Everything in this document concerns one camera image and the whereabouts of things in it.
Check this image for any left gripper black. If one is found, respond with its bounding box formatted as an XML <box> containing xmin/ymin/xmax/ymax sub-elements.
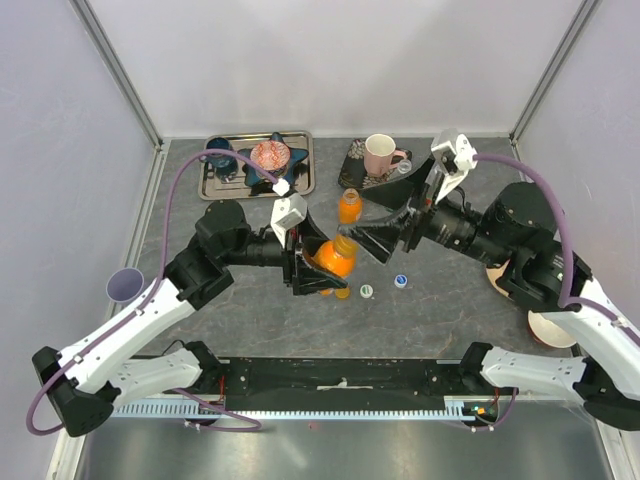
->
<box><xmin>222</xmin><ymin>209</ymin><xmax>348</xmax><ymax>296</ymax></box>

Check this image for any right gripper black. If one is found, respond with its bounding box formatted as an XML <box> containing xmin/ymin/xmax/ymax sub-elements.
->
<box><xmin>339</xmin><ymin>151</ymin><xmax>513</xmax><ymax>268</ymax></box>

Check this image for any orange juice bottle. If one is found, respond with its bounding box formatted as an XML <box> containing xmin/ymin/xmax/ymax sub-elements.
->
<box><xmin>312</xmin><ymin>238</ymin><xmax>357</xmax><ymax>280</ymax></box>
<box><xmin>338</xmin><ymin>188</ymin><xmax>363</xmax><ymax>224</ymax></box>

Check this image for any white green bottle cap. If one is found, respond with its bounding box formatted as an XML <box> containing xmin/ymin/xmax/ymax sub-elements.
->
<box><xmin>359</xmin><ymin>284</ymin><xmax>374</xmax><ymax>299</ymax></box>

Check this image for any blue white bottle cap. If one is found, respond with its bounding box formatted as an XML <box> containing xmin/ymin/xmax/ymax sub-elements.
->
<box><xmin>394</xmin><ymin>274</ymin><xmax>408</xmax><ymax>289</ymax></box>

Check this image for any water bottle green label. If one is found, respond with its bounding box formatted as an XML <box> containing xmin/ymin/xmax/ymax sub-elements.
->
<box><xmin>397</xmin><ymin>159</ymin><xmax>412</xmax><ymax>175</ymax></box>

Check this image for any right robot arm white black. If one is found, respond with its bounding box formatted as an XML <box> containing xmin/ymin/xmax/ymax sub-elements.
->
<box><xmin>339</xmin><ymin>161</ymin><xmax>639</xmax><ymax>431</ymax></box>

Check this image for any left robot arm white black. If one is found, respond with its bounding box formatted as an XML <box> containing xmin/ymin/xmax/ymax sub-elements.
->
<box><xmin>32</xmin><ymin>200</ymin><xmax>347</xmax><ymax>437</ymax></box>

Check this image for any black floral square plate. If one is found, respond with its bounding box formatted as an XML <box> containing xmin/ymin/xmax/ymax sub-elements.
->
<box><xmin>338</xmin><ymin>138</ymin><xmax>413</xmax><ymax>190</ymax></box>

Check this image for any pink mug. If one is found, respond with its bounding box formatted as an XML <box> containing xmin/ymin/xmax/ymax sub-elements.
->
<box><xmin>364</xmin><ymin>133</ymin><xmax>408</xmax><ymax>177</ymax></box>

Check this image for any blue star-shaped plate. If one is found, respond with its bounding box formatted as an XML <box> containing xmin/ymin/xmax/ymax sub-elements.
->
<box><xmin>238</xmin><ymin>132</ymin><xmax>309</xmax><ymax>187</ymax></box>

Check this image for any red patterned bowl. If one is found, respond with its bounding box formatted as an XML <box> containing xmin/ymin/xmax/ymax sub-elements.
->
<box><xmin>250</xmin><ymin>140</ymin><xmax>291</xmax><ymax>177</ymax></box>

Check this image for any beige plate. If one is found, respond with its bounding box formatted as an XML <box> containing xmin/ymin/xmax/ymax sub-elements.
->
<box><xmin>486</xmin><ymin>264</ymin><xmax>509</xmax><ymax>297</ymax></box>

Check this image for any metal tray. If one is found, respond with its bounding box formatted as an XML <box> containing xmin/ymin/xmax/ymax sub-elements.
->
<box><xmin>197</xmin><ymin>131</ymin><xmax>315</xmax><ymax>201</ymax></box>

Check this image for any blue mug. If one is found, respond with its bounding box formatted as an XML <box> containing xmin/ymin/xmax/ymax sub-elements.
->
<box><xmin>200</xmin><ymin>137</ymin><xmax>237</xmax><ymax>172</ymax></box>

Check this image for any purple cup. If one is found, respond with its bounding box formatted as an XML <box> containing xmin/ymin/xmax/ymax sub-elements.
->
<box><xmin>106</xmin><ymin>267</ymin><xmax>145</xmax><ymax>304</ymax></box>

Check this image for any white bowl red rim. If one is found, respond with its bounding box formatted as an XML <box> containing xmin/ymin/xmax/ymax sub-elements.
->
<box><xmin>527</xmin><ymin>311</ymin><xmax>576</xmax><ymax>349</ymax></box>

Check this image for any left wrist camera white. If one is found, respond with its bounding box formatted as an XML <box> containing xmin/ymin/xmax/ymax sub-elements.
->
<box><xmin>270</xmin><ymin>178</ymin><xmax>308</xmax><ymax>247</ymax></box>

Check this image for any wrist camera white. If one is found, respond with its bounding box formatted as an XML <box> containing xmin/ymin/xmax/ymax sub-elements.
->
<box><xmin>431</xmin><ymin>128</ymin><xmax>477</xmax><ymax>203</ymax></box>
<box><xmin>270</xmin><ymin>178</ymin><xmax>308</xmax><ymax>247</ymax></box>

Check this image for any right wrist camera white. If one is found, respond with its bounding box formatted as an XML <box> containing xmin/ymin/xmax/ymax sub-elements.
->
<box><xmin>431</xmin><ymin>128</ymin><xmax>477</xmax><ymax>203</ymax></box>

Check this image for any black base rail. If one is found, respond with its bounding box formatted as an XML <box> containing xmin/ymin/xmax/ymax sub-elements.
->
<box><xmin>134</xmin><ymin>341</ymin><xmax>519</xmax><ymax>414</ymax></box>

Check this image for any slotted cable duct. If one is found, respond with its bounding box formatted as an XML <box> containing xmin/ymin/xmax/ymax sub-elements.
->
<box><xmin>112</xmin><ymin>396</ymin><xmax>507</xmax><ymax>422</ymax></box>

